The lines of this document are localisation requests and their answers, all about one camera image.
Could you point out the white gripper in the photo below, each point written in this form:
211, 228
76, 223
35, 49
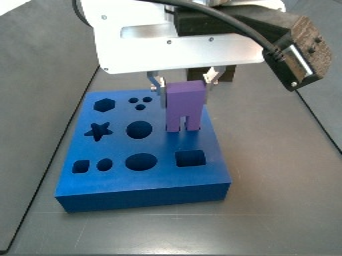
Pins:
136, 40

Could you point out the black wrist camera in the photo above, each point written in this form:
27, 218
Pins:
290, 32

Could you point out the blue shape board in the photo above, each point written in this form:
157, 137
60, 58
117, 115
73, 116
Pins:
127, 163

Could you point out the purple double-square block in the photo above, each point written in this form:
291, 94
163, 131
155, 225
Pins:
184, 101

